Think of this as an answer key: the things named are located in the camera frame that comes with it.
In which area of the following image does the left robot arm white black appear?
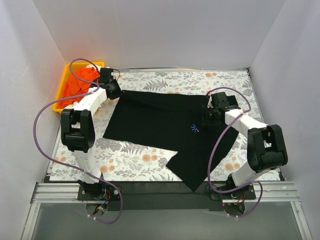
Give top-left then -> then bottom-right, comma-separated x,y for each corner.
61,67 -> 122,200

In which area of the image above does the yellow plastic bin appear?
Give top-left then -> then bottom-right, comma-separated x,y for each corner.
53,61 -> 105,114

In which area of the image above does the orange t shirt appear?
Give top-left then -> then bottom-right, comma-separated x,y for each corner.
58,67 -> 100,109

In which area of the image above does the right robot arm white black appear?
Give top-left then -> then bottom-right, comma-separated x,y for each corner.
202,87 -> 288,199

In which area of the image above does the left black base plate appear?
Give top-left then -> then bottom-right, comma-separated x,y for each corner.
77,183 -> 122,201

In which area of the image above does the black t shirt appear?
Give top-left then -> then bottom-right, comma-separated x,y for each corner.
103,90 -> 239,192

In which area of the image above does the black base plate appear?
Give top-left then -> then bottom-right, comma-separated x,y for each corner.
205,184 -> 256,202
77,183 -> 122,201

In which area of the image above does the aluminium frame rail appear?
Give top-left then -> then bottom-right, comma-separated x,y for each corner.
22,181 -> 312,240

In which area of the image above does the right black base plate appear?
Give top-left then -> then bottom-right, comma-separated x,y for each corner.
205,184 -> 256,202

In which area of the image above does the floral table cloth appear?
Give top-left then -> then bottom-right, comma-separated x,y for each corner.
47,71 -> 263,181

